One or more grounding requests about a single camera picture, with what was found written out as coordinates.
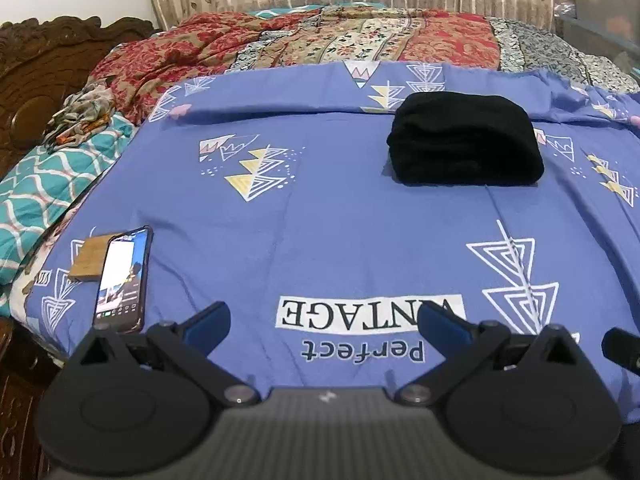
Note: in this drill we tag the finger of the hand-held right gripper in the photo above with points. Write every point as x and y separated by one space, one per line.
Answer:
622 350

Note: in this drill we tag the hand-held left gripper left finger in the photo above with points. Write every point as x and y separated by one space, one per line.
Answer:
209 321

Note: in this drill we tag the small wooden block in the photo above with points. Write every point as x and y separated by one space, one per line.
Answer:
87 260

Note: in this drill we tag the black smartphone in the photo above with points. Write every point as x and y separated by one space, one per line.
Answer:
124 280

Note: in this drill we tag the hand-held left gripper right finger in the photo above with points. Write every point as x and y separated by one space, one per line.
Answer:
441 324

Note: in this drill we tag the teal patterned pillow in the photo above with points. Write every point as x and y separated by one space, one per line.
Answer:
55 180

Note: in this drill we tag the blue printed bed sheet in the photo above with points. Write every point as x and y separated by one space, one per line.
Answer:
325 225

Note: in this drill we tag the black pants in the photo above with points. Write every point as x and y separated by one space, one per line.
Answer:
465 145

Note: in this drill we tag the red floral quilt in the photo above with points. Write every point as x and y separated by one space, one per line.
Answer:
310 40

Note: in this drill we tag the carved wooden bed frame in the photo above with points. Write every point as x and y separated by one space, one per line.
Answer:
50 75

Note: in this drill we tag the multicoloured crumpled scarf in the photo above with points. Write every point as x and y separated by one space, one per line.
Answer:
80 115

